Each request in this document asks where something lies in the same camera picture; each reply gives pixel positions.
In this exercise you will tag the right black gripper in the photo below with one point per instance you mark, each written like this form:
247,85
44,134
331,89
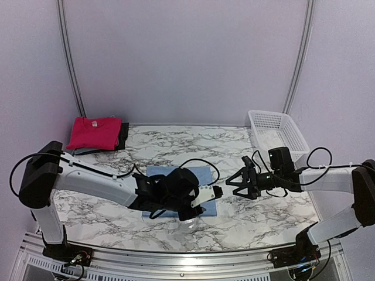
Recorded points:
254,191

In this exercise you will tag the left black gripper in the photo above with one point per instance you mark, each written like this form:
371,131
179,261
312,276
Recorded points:
186,215

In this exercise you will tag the light blue shirt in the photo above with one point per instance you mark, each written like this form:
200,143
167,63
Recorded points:
204,177

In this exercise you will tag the magenta t-shirt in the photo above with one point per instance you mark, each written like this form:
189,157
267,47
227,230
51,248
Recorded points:
99,133

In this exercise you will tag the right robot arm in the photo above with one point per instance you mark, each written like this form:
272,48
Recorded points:
356,179

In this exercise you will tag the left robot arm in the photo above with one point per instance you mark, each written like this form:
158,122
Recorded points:
35,177

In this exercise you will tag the white plastic laundry basket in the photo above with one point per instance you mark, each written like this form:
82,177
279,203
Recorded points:
272,130

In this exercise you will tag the folded black garment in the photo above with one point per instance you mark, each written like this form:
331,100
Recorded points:
123,136

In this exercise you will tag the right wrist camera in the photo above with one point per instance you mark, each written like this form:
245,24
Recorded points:
249,164

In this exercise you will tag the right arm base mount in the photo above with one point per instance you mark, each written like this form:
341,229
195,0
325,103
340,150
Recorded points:
293,255

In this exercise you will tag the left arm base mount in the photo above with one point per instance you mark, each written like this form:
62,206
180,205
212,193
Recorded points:
70,254

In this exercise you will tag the right wall aluminium profile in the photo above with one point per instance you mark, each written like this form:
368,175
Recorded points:
301,56

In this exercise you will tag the wall aluminium profile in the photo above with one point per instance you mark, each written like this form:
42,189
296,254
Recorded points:
301,56
68,56

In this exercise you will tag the left wall aluminium profile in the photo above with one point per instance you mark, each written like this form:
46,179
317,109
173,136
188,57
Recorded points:
68,56

